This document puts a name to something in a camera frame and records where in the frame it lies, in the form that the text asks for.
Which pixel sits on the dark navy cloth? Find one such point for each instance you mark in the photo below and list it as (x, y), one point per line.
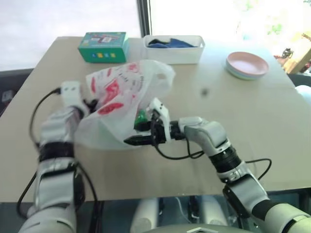
(155, 43)

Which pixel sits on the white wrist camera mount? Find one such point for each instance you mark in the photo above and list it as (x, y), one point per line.
(70, 93)
(163, 116)

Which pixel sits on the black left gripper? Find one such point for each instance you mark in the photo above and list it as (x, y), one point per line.
(89, 105)

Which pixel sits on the white rounded robot leg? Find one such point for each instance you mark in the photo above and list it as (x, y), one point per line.
(213, 210)
(145, 213)

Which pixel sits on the white plastic storage basket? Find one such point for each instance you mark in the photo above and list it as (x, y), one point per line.
(173, 54)

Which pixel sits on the green cardboard box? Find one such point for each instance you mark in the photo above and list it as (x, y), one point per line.
(103, 47)

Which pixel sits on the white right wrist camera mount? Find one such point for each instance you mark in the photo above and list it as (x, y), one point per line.
(163, 116)

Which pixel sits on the yellow wooden furniture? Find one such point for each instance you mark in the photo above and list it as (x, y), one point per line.
(301, 58)

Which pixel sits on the light green plastic plate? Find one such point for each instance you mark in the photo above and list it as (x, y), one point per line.
(243, 78)

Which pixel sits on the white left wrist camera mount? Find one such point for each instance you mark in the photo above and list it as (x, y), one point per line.
(70, 93)

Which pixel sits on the pink plastic plate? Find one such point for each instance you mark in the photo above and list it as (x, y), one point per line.
(246, 61)

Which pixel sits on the white plastic bag red print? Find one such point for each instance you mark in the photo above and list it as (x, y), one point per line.
(121, 97)

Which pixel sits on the dark window frame post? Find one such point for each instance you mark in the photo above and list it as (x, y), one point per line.
(145, 18)

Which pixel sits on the small green object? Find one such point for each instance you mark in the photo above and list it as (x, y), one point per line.
(141, 117)

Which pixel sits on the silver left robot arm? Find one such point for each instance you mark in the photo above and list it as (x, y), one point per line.
(56, 184)

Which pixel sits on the blue cloth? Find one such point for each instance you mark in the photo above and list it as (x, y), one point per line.
(181, 43)

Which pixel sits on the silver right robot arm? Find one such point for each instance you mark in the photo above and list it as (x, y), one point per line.
(206, 131)

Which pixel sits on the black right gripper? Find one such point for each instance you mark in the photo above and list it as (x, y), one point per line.
(158, 132)

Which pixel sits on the white rounded object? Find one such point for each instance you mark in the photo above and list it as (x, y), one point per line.
(304, 91)

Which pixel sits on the dark grey robot torso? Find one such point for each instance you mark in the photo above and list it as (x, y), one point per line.
(194, 229)

